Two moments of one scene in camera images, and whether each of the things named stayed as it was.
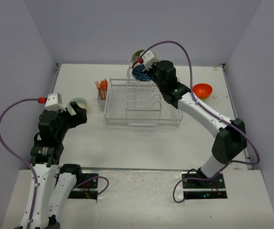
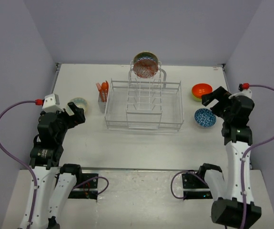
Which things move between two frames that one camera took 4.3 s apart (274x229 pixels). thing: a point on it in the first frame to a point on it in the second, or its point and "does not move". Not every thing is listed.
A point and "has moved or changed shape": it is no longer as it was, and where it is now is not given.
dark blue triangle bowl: [138, 74] has moved or changed shape
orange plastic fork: [98, 86] does not move
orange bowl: [203, 90] does not move
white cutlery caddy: [101, 103] does not move
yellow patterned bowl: [80, 102] does not move
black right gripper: [154, 66] to [219, 94]
